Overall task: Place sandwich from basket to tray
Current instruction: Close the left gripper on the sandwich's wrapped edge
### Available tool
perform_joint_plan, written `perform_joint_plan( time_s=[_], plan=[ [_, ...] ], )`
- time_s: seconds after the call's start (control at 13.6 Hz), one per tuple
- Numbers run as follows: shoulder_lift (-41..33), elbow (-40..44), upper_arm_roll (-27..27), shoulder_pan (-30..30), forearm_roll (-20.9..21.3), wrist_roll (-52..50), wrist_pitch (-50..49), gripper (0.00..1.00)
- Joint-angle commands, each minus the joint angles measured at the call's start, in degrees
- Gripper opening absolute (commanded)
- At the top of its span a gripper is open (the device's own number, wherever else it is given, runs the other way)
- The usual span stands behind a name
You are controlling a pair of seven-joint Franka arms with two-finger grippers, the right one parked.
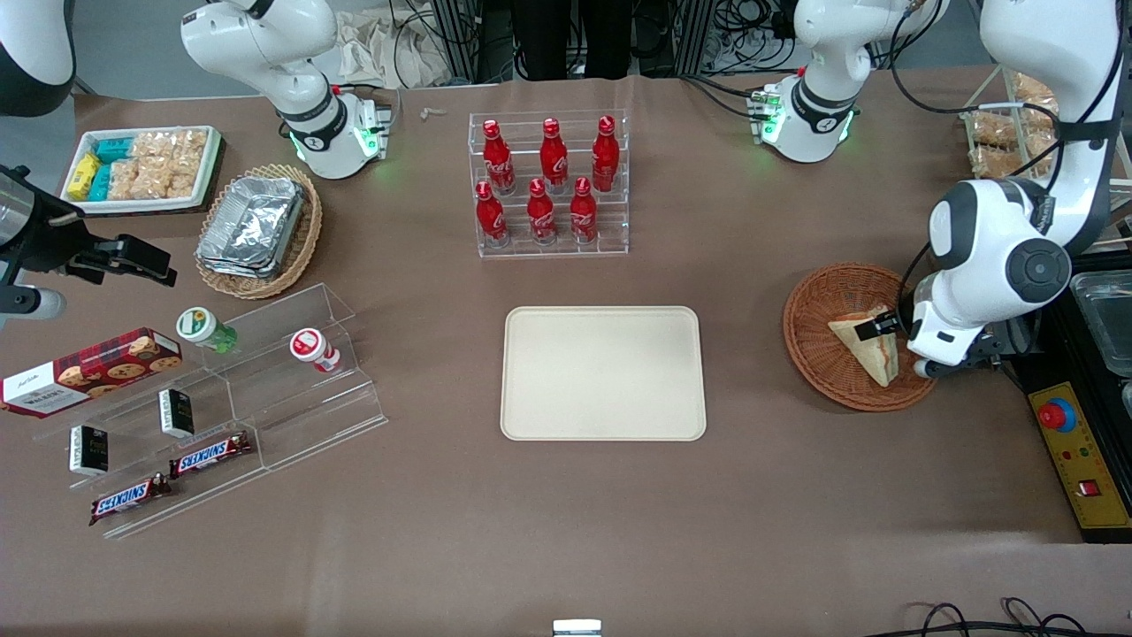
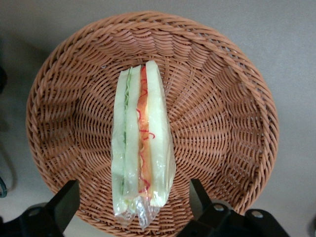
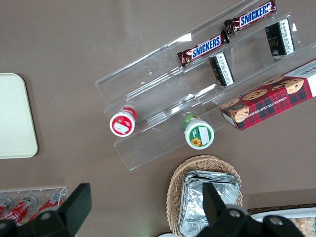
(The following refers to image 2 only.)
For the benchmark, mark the round brown wicker basket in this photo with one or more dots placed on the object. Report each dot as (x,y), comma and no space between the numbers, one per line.
(209,118)

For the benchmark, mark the triangular sandwich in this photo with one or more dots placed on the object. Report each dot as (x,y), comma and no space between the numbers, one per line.
(142,138)

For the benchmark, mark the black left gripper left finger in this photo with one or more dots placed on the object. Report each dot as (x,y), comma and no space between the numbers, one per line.
(66,205)

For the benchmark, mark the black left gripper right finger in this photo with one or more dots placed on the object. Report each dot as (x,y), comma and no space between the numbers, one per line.
(205,205)

